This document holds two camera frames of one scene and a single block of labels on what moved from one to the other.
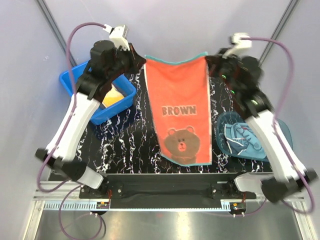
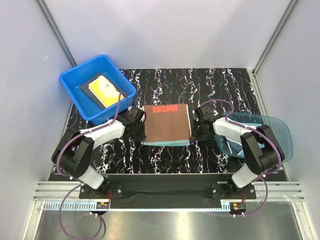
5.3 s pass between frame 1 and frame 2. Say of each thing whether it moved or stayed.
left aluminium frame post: stayed
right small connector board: stayed
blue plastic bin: stayed
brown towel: moved
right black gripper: moved
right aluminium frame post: stayed
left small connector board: stayed
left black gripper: moved
